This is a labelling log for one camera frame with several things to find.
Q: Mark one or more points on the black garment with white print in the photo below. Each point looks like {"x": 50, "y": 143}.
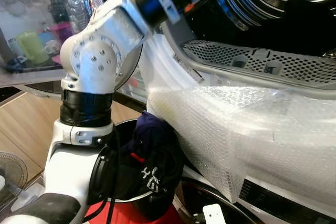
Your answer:
{"x": 157, "y": 174}

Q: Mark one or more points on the red stool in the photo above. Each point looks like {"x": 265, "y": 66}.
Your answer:
{"x": 121, "y": 214}

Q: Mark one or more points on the white fan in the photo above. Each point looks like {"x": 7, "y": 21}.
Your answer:
{"x": 10, "y": 174}

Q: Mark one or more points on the black laundry bucket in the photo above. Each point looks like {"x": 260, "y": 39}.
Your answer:
{"x": 163, "y": 208}

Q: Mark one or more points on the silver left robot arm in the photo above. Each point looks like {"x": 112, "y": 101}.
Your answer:
{"x": 94, "y": 61}

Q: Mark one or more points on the clear bubble wrap sheet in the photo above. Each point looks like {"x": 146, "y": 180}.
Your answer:
{"x": 252, "y": 129}

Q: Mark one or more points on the white washing machine dark panel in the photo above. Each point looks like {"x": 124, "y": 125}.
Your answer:
{"x": 273, "y": 200}

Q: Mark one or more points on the white front-load dryer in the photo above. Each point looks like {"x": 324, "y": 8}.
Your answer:
{"x": 220, "y": 77}

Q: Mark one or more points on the navy blue garment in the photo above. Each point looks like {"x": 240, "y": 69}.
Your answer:
{"x": 152, "y": 129}

